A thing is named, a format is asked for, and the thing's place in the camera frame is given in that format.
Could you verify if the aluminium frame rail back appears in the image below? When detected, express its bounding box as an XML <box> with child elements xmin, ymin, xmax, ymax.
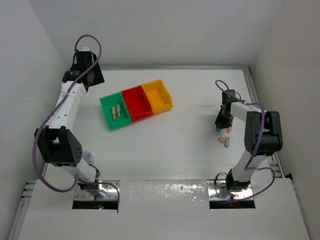
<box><xmin>101</xmin><ymin>65</ymin><xmax>250</xmax><ymax>71</ymax></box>

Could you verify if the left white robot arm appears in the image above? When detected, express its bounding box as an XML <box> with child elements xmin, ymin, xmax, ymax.
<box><xmin>32</xmin><ymin>47</ymin><xmax>105</xmax><ymax>193</ymax></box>

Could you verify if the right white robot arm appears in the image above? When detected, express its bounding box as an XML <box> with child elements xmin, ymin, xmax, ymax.
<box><xmin>214</xmin><ymin>90</ymin><xmax>283</xmax><ymax>191</ymax></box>

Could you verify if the pink correction tape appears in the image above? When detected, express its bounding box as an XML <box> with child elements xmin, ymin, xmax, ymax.
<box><xmin>226</xmin><ymin>126</ymin><xmax>232</xmax><ymax>133</ymax></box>

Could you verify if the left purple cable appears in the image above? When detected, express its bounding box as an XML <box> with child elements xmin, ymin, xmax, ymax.
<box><xmin>32</xmin><ymin>34</ymin><xmax>121</xmax><ymax>207</ymax></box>

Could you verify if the metal base plate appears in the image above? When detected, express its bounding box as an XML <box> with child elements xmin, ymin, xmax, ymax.
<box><xmin>73</xmin><ymin>180</ymin><xmax>120</xmax><ymax>201</ymax></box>
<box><xmin>207</xmin><ymin>179</ymin><xmax>254</xmax><ymax>202</ymax></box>

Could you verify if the purple cable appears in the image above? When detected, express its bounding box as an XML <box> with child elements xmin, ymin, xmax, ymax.
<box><xmin>32</xmin><ymin>34</ymin><xmax>121</xmax><ymax>207</ymax></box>
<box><xmin>215</xmin><ymin>79</ymin><xmax>276</xmax><ymax>201</ymax></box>

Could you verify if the white eraser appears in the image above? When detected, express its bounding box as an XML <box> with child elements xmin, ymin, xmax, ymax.
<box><xmin>224</xmin><ymin>137</ymin><xmax>230</xmax><ymax>148</ymax></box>

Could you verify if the aluminium frame rail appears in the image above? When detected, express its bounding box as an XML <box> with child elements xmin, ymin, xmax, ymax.
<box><xmin>243</xmin><ymin>69</ymin><xmax>285</xmax><ymax>178</ymax></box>
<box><xmin>101</xmin><ymin>65</ymin><xmax>250</xmax><ymax>71</ymax></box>

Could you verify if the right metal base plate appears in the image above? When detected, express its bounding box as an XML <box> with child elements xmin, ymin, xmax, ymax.
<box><xmin>207</xmin><ymin>179</ymin><xmax>254</xmax><ymax>202</ymax></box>

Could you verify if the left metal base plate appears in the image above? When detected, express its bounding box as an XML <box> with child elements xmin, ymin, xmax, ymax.
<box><xmin>73</xmin><ymin>180</ymin><xmax>120</xmax><ymax>201</ymax></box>

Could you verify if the red plastic bin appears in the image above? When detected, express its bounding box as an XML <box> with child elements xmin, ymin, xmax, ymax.
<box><xmin>121</xmin><ymin>85</ymin><xmax>153</xmax><ymax>122</ymax></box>

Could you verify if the yellow plastic bin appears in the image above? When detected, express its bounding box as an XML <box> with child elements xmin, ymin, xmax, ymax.
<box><xmin>141</xmin><ymin>79</ymin><xmax>173</xmax><ymax>115</ymax></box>

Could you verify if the green plastic bin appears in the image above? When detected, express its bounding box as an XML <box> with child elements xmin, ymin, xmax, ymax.
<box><xmin>99</xmin><ymin>92</ymin><xmax>132</xmax><ymax>131</ymax></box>

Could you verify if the clear tape roll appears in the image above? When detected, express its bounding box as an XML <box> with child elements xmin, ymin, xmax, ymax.
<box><xmin>82</xmin><ymin>150</ymin><xmax>94</xmax><ymax>165</ymax></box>

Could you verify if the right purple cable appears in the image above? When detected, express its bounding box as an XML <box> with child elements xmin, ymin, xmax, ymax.
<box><xmin>215</xmin><ymin>79</ymin><xmax>276</xmax><ymax>201</ymax></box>

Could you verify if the aluminium frame rail right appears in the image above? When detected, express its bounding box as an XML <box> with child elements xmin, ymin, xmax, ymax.
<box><xmin>243</xmin><ymin>69</ymin><xmax>285</xmax><ymax>178</ymax></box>

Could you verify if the yellow eraser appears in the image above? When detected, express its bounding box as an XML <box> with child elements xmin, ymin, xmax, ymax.
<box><xmin>218</xmin><ymin>136</ymin><xmax>226</xmax><ymax>144</ymax></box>

